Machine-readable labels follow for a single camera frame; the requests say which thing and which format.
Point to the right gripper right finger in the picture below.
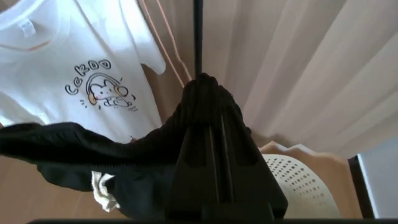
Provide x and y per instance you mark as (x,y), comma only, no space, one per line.
(252,183)

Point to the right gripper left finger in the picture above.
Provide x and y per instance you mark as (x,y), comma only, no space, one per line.
(192,180)

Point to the black garment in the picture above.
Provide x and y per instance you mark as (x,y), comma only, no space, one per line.
(124,146)

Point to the white printed t-shirt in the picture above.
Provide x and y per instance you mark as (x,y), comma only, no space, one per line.
(62,77)

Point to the white laundry basket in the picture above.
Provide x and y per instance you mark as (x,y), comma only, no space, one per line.
(298,186)

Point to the black clothes rack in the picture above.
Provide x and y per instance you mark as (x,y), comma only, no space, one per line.
(198,31)

